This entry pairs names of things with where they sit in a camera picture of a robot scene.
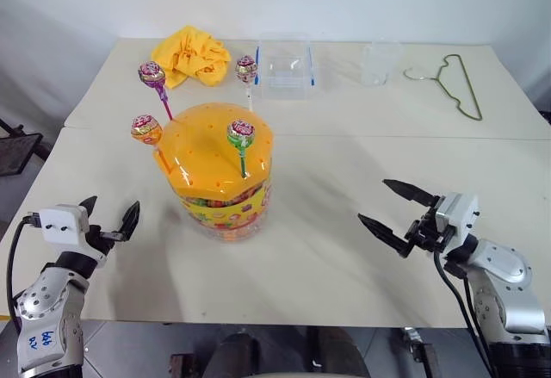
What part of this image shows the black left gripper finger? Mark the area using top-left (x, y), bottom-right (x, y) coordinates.
top-left (113, 200), bottom-right (141, 242)
top-left (78, 195), bottom-right (99, 216)

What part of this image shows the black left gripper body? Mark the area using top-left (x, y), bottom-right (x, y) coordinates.
top-left (84, 222), bottom-right (125, 258)

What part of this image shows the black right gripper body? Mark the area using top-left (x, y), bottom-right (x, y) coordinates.
top-left (405, 196), bottom-right (455, 254)

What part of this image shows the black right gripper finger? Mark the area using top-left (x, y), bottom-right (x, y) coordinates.
top-left (382, 178), bottom-right (442, 209)
top-left (357, 213), bottom-right (417, 260)

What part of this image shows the orange lollipop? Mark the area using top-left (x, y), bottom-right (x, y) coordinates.
top-left (130, 114), bottom-right (167, 158)

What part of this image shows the lollipop jar with orange lid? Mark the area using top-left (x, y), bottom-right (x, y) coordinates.
top-left (152, 101), bottom-right (276, 245)

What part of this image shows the green lollipop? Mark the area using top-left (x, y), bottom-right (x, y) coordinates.
top-left (226, 120), bottom-right (258, 180)

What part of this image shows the purple lollipop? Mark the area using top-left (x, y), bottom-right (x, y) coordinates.
top-left (137, 61), bottom-right (174, 121)

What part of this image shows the white stick lollipop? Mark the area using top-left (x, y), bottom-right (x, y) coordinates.
top-left (234, 54), bottom-right (259, 113)

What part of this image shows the black metal stand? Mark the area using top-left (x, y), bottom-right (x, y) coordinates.
top-left (0, 118), bottom-right (46, 177)

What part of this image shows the clear plastic cup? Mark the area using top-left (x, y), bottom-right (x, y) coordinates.
top-left (360, 39), bottom-right (404, 88)

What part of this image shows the clear box with blue latches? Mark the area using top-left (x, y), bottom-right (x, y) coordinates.
top-left (255, 32), bottom-right (318, 101)

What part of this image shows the yellow cloth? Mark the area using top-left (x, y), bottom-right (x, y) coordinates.
top-left (150, 25), bottom-right (233, 91)

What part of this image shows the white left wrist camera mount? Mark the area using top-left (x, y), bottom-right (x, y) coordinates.
top-left (37, 204), bottom-right (91, 248)

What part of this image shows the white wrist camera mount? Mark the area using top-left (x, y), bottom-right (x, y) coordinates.
top-left (434, 192), bottom-right (480, 248)
top-left (37, 204), bottom-right (91, 248)

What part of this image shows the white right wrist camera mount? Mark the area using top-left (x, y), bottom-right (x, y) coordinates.
top-left (434, 192), bottom-right (480, 248)

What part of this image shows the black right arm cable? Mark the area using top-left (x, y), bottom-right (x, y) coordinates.
top-left (432, 248), bottom-right (496, 378)

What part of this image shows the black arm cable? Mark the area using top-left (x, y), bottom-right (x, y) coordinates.
top-left (6, 212), bottom-right (42, 334)
top-left (432, 248), bottom-right (496, 378)

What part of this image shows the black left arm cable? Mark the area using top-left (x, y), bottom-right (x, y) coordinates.
top-left (6, 212), bottom-right (42, 334)

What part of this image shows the metal table leg bracket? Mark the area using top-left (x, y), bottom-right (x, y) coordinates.
top-left (399, 326), bottom-right (441, 378)

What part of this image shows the wire clothes hanger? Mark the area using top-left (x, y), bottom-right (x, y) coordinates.
top-left (402, 53), bottom-right (484, 121)

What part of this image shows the brown rusty bracket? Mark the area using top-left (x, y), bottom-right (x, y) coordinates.
top-left (169, 351), bottom-right (195, 378)

